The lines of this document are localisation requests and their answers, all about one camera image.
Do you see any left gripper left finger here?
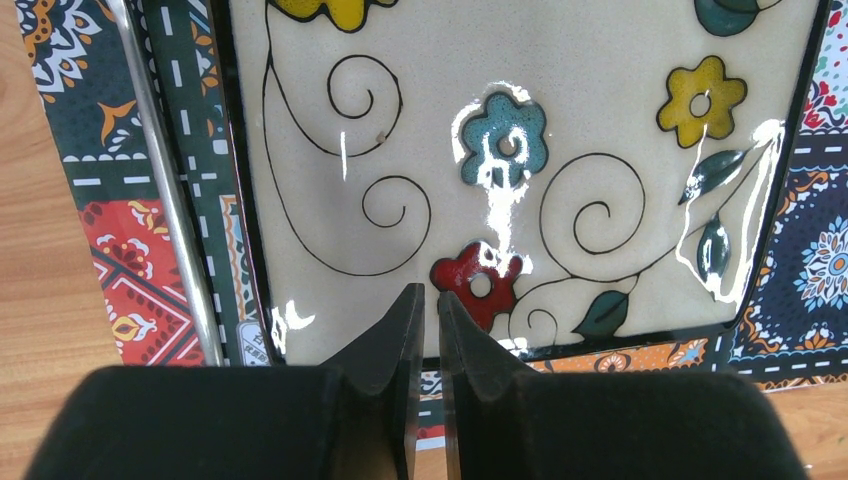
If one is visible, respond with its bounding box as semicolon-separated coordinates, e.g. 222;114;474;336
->
26;284;425;479

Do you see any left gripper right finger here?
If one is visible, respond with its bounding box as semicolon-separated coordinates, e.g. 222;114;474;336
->
438;292;806;479

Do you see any square floral plate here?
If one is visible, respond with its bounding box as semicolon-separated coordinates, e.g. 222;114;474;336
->
209;1;831;365

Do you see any colourful patterned placemat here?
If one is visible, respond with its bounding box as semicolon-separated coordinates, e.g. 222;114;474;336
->
13;0;848;452

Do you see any silver fork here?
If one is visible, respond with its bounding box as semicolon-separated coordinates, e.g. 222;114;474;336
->
107;0;225;367

